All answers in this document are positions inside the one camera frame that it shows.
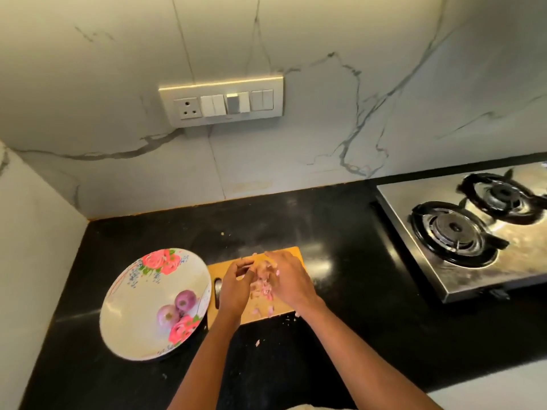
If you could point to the person's right hand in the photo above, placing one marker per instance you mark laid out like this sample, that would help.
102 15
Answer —
290 282

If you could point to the person's left hand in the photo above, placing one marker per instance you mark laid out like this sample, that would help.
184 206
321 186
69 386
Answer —
235 294

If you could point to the pile of onion peels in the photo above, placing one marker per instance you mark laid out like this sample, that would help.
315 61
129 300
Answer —
263 290

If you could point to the small pink onion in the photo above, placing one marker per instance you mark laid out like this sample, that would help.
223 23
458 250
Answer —
167 316
185 300

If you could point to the person's left forearm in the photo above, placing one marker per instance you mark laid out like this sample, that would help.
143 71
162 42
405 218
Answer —
201 371

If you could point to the person's right forearm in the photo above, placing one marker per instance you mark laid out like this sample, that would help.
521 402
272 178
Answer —
367 363

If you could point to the wooden cutting board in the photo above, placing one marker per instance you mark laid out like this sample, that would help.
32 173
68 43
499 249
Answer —
231 260

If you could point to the black stone countertop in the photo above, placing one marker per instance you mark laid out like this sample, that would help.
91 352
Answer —
342 252

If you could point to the white floral plate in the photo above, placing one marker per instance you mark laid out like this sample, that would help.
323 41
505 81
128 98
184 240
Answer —
128 311

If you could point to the beige striped garment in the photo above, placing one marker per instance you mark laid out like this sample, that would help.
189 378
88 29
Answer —
308 407

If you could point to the stainless steel gas stove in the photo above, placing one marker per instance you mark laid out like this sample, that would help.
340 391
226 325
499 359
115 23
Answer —
402 200

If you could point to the black stove burner grate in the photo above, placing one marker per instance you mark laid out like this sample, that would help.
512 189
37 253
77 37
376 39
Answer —
504 196
453 230

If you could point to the white wall switch panel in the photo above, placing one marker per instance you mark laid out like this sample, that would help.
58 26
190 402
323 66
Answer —
220 101

